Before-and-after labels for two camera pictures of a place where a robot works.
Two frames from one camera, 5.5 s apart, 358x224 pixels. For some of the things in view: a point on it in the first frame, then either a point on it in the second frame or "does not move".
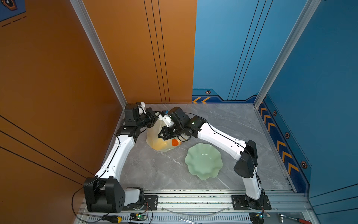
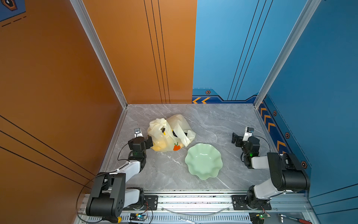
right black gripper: x=166 y=136 -> x=235 y=137
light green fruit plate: x=203 y=160 does not move
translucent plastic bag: x=157 y=143 does not move
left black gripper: x=150 y=114 -> x=148 y=143
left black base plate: x=151 y=203 does not move
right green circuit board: x=261 y=216 does not move
